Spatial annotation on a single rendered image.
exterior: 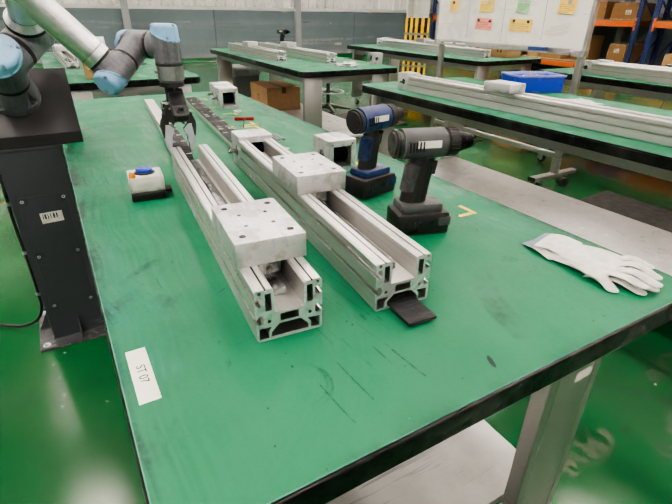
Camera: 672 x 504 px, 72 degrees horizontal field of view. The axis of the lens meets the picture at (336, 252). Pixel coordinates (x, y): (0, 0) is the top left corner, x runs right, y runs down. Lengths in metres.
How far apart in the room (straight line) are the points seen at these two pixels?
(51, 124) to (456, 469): 1.65
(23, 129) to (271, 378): 1.46
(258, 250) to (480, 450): 0.85
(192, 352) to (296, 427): 0.20
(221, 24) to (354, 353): 12.48
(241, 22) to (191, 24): 1.25
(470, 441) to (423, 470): 0.16
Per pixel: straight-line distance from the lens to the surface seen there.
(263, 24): 13.35
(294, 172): 0.98
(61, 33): 1.48
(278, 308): 0.67
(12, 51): 1.79
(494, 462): 1.32
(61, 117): 1.92
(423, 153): 0.95
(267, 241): 0.69
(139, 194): 1.23
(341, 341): 0.68
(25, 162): 1.92
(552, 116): 2.32
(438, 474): 1.26
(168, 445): 0.58
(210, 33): 12.90
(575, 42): 3.80
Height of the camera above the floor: 1.20
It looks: 27 degrees down
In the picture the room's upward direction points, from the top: 1 degrees clockwise
